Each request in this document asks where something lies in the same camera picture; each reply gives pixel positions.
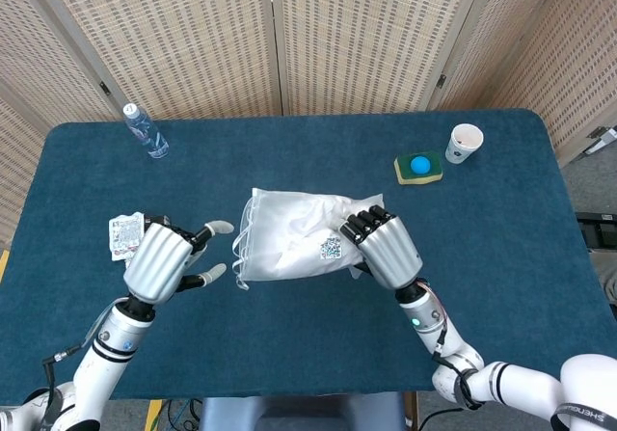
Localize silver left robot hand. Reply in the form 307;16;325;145
122;218;236;306

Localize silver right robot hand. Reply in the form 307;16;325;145
339;203;424;291

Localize translucent plastic bag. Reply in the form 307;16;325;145
230;187;387;291

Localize white spout pouch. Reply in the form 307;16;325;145
108;211;147;262

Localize yellow green sponge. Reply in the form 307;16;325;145
393;150;444;186

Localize white paper cup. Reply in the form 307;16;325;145
443;122;485;165

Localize blue carpet table cover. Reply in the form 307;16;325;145
0;108;617;406

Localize clear plastic water bottle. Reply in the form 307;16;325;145
121;102;171;160

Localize grey robot torso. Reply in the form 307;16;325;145
199;391;407;431

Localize black equipment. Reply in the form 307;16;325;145
575;211;617;247

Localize woven folding screen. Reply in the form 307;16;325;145
0;0;617;254

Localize floor cables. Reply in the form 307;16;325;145
161;396;204;431

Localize grey metal bracket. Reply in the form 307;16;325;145
584;125;617;156

